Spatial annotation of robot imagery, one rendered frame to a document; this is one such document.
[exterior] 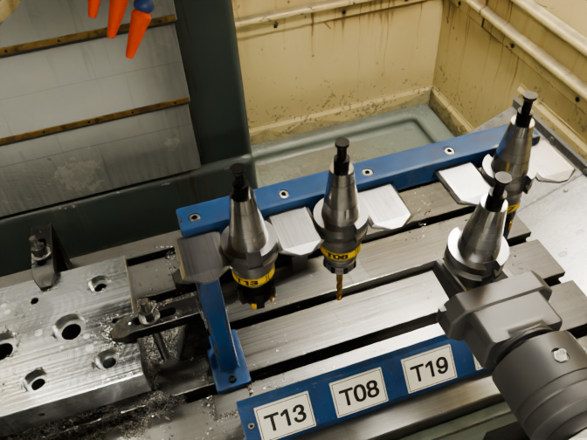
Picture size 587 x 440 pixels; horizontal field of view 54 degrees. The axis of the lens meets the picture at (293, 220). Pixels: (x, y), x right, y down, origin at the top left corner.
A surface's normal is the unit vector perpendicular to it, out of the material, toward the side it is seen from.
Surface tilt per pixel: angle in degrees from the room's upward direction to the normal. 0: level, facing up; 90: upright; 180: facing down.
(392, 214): 0
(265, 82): 90
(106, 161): 91
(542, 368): 27
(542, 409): 52
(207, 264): 0
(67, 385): 0
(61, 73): 90
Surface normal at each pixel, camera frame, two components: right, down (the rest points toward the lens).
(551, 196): -0.43, -0.53
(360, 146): -0.05, -0.69
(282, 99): 0.31, 0.67
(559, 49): -0.95, 0.26
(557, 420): -0.29, 0.28
